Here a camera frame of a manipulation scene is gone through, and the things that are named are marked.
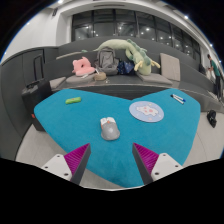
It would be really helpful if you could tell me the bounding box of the person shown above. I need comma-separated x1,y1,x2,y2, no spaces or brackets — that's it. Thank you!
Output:
206,53,223,101

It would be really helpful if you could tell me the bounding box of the blue-capped white marker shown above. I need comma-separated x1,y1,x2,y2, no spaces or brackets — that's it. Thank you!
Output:
171,93,187,103

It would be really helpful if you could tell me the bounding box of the pink plush cushion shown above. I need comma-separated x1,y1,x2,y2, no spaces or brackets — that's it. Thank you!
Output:
71,56,96,77

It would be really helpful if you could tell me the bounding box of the grey and white computer mouse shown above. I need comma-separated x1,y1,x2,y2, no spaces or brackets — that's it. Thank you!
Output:
100,116,121,141

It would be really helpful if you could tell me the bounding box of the beige straw hat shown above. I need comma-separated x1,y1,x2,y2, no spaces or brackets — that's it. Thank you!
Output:
93,71,108,82

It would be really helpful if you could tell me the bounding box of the green dragon plush toy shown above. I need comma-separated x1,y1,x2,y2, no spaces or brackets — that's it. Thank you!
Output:
93,38,161,76

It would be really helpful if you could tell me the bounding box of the black bag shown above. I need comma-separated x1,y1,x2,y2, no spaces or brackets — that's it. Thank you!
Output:
206,109,218,129

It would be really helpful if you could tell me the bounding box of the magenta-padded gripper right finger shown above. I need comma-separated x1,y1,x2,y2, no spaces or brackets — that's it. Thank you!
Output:
132,142,184,186

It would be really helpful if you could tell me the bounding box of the flat grey square cushion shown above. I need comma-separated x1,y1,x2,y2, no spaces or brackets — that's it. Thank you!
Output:
136,72,174,86

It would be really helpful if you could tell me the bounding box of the round light blue mouse pad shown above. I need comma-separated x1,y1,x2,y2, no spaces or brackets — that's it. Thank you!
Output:
128,100,165,123

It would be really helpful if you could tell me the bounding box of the upright grey square cushion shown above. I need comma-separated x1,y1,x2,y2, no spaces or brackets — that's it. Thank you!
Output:
159,52,182,82

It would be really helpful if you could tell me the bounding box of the black suitcase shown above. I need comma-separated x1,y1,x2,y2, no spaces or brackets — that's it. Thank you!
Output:
21,78,53,132

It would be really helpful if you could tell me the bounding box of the small grey seat cushion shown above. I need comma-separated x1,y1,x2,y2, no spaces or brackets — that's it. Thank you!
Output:
49,76,68,90

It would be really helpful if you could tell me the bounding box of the round grey seat cushion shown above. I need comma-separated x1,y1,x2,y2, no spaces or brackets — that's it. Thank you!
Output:
65,73,98,84

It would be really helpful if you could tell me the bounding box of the grey backpack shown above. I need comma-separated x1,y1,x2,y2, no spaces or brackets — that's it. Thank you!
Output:
94,47,120,76

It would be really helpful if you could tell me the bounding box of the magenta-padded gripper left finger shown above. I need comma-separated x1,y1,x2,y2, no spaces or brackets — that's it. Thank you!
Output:
41,143,92,186

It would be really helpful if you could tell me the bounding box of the green eraser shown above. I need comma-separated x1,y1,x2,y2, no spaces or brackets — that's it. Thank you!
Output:
64,96,82,105

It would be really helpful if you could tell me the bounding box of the dark blue patterned bag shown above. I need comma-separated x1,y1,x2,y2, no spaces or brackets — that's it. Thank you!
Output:
117,59,136,76

